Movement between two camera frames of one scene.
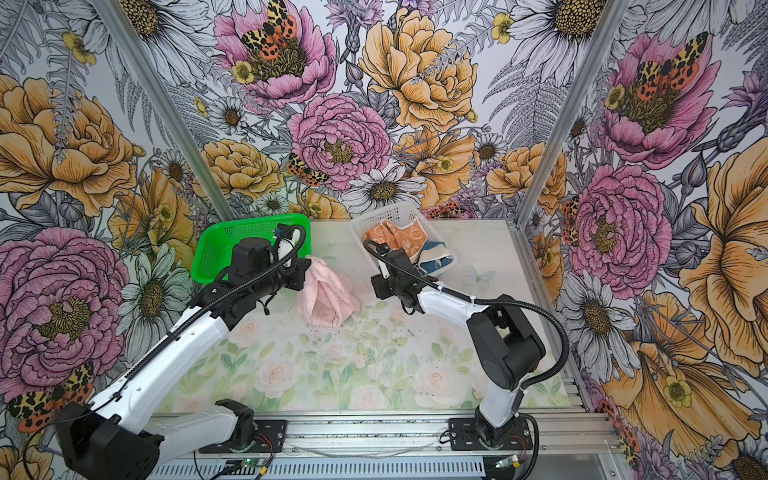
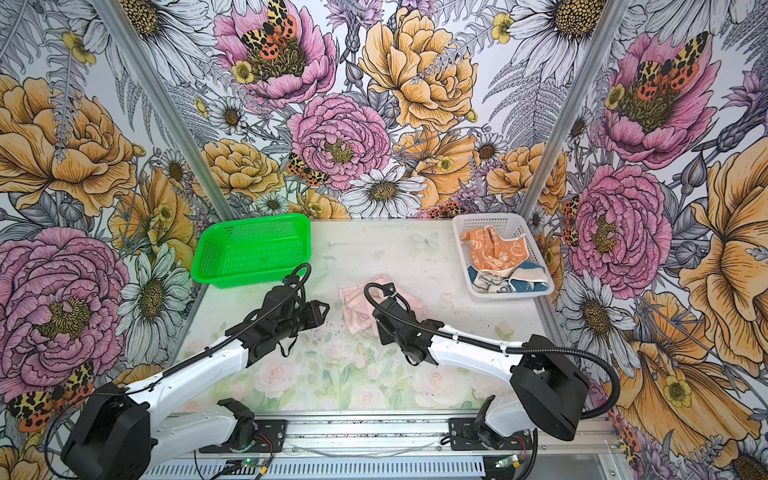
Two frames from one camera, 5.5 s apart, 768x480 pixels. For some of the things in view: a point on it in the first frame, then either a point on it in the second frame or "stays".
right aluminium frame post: [614, 14] stays
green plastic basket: [215, 244] stays
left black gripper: [297, 274] to [313, 312]
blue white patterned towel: [433, 257] to [527, 276]
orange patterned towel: [411, 239] to [491, 252]
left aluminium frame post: [141, 63] stays
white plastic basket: [368, 217] to [504, 224]
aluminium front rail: [581, 435] stays
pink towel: [328, 296] to [358, 300]
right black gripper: [379, 281] to [384, 338]
